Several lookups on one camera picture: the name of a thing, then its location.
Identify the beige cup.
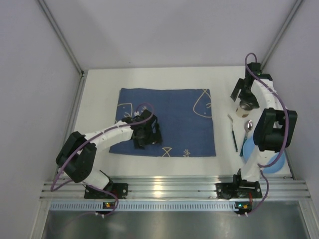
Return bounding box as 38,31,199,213
236,100,253,118

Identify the black handled knife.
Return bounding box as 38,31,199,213
227,114,239,152

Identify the blue cloth placemat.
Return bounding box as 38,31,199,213
109,88,216,157

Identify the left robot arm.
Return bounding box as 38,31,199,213
56,110,162,191

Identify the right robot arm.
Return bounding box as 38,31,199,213
230,62,298,182

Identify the blue plastic plate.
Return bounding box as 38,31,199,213
243,134,286,174

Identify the spoon with blue handle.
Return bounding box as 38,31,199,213
240,120,253,157

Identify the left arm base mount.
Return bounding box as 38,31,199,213
84,183,129,199

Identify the right frame post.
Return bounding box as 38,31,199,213
261,0,305,70

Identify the frame post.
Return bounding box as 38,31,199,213
261,0,305,70
37,0,84,75

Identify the left frame post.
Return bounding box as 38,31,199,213
37,0,84,75

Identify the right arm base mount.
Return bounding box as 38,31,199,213
215,174,262,200

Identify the aluminium rail beam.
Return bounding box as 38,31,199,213
40,176,311,201

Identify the perforated cable duct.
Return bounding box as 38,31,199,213
50,201,249,212

